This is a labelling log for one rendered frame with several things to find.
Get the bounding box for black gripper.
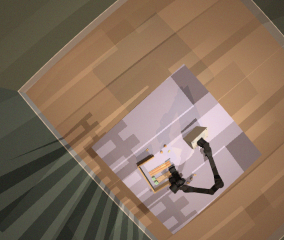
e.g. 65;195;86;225
168;166;181;181

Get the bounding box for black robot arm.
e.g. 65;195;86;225
169;137;224;195

